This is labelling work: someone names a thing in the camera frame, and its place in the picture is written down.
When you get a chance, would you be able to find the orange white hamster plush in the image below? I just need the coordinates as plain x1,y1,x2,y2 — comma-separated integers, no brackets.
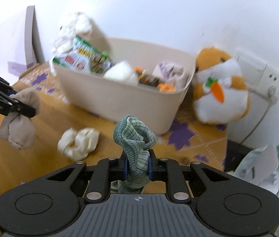
191,47,251,125

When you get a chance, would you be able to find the colourful snack bag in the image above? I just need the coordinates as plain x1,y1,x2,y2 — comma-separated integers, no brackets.
52,35,115,74

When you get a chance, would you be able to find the pink white cloth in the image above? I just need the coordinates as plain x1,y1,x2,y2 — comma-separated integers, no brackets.
152,62,188,90

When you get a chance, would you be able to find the grey power cable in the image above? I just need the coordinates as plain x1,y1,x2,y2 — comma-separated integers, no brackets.
238,88,278,145

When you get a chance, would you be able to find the crumpled paper plastic bag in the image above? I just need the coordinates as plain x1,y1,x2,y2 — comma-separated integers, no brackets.
229,144,279,236

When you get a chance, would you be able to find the purple flower table runner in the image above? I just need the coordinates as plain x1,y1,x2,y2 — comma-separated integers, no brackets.
19,63,227,170

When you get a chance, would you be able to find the white rabbit plush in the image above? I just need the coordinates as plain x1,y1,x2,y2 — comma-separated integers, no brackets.
52,12,112,60

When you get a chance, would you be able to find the white wall socket panel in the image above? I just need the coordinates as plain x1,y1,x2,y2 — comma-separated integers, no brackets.
235,48,279,100

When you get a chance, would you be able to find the orange plastic bottle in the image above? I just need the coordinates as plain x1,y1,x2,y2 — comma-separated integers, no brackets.
134,67,175,93

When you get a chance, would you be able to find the cream sock bundle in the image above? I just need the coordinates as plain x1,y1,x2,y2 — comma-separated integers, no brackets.
57,127,100,162

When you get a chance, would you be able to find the green knit sock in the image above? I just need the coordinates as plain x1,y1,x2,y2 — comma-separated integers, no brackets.
111,115,157,194

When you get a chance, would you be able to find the taupe fleece sock bundle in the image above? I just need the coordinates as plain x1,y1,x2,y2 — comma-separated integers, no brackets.
0,88,41,150

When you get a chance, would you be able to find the beige plastic storage bin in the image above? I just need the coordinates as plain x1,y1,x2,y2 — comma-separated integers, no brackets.
54,37,195,135

